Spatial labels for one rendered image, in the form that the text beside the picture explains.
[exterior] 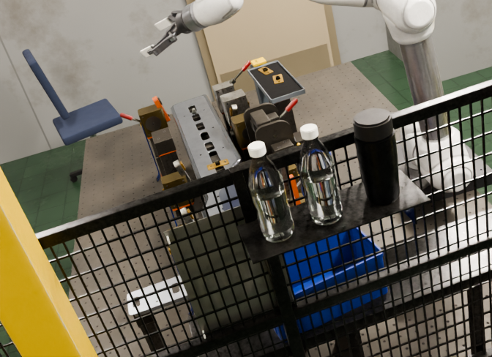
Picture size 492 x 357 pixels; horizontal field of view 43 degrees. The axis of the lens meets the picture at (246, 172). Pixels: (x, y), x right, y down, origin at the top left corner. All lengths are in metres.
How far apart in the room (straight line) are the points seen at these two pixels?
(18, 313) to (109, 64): 4.19
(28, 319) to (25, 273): 0.10
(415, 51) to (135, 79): 3.59
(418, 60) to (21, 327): 1.38
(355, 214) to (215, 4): 0.96
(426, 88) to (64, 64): 3.70
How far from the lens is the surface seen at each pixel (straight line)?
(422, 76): 2.05
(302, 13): 5.29
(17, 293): 1.18
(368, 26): 5.56
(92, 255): 2.70
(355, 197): 1.27
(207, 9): 1.99
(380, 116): 1.16
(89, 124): 4.48
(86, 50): 5.24
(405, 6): 1.90
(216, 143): 2.54
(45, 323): 1.22
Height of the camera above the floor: 2.15
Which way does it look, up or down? 30 degrees down
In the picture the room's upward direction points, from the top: 16 degrees counter-clockwise
